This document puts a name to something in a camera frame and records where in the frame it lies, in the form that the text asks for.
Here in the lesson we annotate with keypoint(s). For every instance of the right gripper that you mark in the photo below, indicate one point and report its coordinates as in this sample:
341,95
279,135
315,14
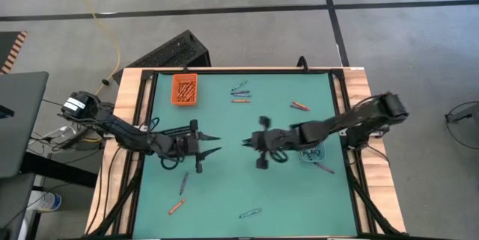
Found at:
273,141

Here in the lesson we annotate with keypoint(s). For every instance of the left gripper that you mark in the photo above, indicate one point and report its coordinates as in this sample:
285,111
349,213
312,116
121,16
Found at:
183,144

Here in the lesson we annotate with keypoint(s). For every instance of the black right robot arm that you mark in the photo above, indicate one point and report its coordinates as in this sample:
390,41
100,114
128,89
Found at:
355,118

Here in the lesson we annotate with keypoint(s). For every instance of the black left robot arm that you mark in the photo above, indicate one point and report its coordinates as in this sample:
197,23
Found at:
119,133

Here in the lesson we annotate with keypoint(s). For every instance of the black plastic basket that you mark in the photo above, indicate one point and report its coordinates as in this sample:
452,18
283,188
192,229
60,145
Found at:
176,131

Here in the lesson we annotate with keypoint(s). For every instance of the teal table mat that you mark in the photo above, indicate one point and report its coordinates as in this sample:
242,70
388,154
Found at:
269,187

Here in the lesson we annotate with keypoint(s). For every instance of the orange plastic basket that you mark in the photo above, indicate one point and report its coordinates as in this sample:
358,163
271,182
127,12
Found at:
174,79

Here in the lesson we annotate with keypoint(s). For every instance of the teal plastic bin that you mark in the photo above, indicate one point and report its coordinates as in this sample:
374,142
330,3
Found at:
322,154

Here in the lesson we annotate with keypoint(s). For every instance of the black perforated computer case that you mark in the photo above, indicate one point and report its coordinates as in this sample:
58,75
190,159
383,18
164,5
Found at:
168,53

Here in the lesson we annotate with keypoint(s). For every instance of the black desk beam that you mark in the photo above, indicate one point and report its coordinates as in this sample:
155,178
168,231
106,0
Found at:
56,169

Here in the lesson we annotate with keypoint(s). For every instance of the white plastic container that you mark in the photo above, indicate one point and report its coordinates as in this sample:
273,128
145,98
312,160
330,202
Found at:
46,200

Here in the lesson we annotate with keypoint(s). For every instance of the grey desk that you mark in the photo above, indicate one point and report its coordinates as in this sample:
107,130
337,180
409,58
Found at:
22,120

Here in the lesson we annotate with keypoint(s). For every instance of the grey low cabinet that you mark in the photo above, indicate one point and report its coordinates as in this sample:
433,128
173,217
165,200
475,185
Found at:
15,202

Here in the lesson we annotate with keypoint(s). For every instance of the hazard-striped floor mat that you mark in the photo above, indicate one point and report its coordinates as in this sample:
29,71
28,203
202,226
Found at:
7,49

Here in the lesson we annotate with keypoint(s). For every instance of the silver metal bracket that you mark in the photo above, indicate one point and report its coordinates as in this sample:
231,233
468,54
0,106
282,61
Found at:
341,132
141,127

